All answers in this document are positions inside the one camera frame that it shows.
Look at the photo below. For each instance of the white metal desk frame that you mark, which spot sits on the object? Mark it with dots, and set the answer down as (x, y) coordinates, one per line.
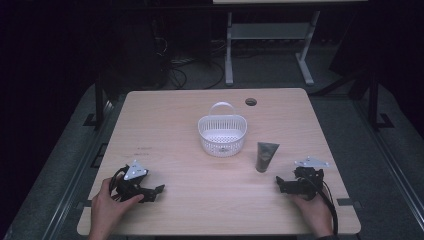
(270, 31)

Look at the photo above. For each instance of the person's left hand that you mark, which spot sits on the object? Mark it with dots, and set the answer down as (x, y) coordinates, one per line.
(105, 213)

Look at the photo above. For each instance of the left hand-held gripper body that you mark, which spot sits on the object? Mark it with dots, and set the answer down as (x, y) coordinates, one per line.
(135, 170)

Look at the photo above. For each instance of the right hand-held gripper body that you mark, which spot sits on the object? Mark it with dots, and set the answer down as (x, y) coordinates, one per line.
(308, 181)

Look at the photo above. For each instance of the person's right hand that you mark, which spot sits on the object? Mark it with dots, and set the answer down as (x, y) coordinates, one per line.
(316, 215)

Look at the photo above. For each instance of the dark grey squeeze tube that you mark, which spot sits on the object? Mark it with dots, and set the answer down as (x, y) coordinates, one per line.
(265, 155)

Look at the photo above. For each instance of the white plastic basket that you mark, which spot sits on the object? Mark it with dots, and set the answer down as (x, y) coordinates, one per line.
(222, 133)

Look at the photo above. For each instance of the black metal stand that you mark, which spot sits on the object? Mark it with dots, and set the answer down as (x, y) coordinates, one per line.
(99, 103)
(373, 100)

